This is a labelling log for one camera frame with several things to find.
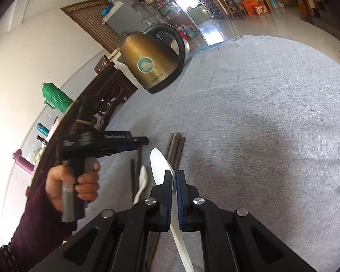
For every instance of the grey refrigerator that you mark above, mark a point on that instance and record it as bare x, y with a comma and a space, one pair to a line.
127, 16

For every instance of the dark carved wooden table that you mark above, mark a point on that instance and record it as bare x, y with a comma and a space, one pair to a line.
108, 90

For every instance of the gold electric kettle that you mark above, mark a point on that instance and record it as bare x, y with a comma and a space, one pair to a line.
153, 63

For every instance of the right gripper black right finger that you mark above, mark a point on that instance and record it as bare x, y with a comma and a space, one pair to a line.
232, 240

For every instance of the person's left hand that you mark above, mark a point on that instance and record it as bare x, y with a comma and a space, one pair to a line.
87, 185

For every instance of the grey round table cloth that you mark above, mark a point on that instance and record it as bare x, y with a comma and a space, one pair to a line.
261, 120

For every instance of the small white plastic spoon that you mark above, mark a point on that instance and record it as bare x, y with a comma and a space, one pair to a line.
143, 181

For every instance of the blue thermos bottle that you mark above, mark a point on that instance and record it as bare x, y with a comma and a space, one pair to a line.
41, 128

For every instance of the dark red sleeved left forearm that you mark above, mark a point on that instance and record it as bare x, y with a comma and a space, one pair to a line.
39, 233

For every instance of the green thermos jug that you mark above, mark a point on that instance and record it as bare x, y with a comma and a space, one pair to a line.
55, 98

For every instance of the large white plastic spoon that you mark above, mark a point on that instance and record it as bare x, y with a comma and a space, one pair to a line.
160, 165

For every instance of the dark chopstick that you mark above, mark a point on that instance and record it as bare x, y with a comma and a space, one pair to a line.
168, 146
153, 237
174, 147

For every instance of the orange box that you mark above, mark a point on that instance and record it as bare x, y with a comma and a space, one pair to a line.
252, 7

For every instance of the wooden slatted door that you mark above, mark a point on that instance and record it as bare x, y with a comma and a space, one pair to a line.
87, 15

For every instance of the purple thermos bottle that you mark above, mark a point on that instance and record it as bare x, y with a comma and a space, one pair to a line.
22, 162

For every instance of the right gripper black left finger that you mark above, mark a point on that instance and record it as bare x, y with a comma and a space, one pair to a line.
115, 241

